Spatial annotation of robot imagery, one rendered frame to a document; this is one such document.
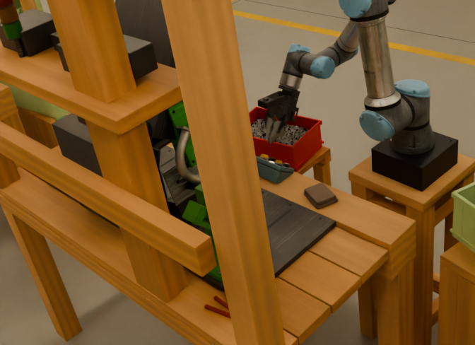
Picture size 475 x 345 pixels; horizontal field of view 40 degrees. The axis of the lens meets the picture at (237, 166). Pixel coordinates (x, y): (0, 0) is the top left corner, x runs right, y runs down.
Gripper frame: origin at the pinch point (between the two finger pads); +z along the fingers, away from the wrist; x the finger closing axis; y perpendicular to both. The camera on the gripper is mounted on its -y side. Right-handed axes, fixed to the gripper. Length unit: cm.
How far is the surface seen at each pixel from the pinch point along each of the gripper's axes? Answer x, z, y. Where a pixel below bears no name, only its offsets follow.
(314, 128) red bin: -1.6, -7.7, 22.5
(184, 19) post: -58, -27, -105
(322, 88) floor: 130, -25, 207
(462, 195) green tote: -69, -3, 12
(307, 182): -20.3, 9.2, 1.1
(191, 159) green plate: 0.5, 10.6, -35.1
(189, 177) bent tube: -3.7, 15.5, -38.1
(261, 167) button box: -4.6, 9.3, -5.5
